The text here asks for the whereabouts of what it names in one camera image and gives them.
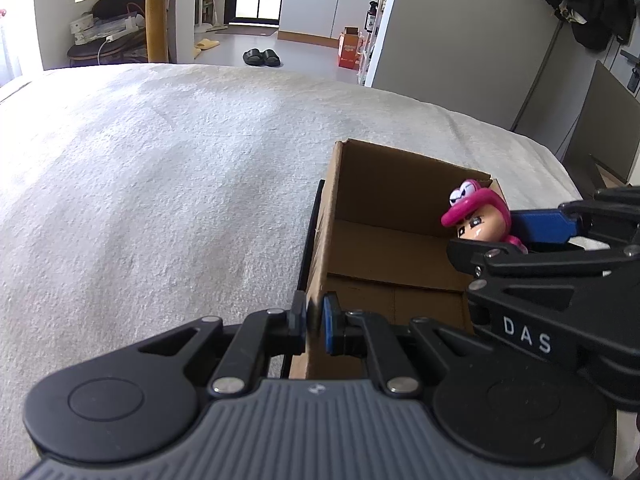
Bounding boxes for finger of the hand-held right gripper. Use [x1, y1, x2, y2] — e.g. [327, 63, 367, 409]
[446, 239, 640, 282]
[509, 186, 640, 249]

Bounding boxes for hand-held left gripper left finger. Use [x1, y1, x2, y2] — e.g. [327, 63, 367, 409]
[132, 291, 308, 397]

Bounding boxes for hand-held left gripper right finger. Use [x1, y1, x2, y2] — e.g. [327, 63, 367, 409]
[322, 293, 497, 402]

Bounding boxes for black tray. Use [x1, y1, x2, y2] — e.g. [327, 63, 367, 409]
[280, 180, 326, 381]

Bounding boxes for pink-haired toy figure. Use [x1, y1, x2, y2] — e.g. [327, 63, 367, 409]
[441, 178, 529, 256]

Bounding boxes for brown cardboard box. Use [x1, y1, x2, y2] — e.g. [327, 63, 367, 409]
[287, 138, 512, 382]

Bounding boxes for black flat cardboard box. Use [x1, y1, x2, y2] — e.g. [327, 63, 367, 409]
[587, 155, 632, 192]

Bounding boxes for grey leaning board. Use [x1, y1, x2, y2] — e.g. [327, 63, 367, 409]
[562, 60, 640, 187]

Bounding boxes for thin grey pole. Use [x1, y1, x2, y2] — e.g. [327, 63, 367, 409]
[510, 22, 564, 134]

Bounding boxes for white blanket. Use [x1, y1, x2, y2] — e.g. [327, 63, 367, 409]
[0, 62, 586, 480]

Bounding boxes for white narrow shelf rack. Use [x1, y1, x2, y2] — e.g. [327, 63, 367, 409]
[357, 0, 392, 87]

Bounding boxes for orange carton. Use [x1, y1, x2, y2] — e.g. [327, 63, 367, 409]
[337, 27, 362, 70]

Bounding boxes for grey door mat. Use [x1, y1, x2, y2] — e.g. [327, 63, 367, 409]
[215, 25, 279, 37]

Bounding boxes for white kitchen cabinet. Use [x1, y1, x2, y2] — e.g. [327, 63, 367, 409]
[277, 0, 389, 50]

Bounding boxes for dark round bag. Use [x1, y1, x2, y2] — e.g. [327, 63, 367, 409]
[67, 40, 151, 67]

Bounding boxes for round gold-rimmed table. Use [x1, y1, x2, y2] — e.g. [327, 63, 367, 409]
[75, 0, 242, 65]

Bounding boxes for black door lock handle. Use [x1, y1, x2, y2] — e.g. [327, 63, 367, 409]
[620, 49, 640, 94]

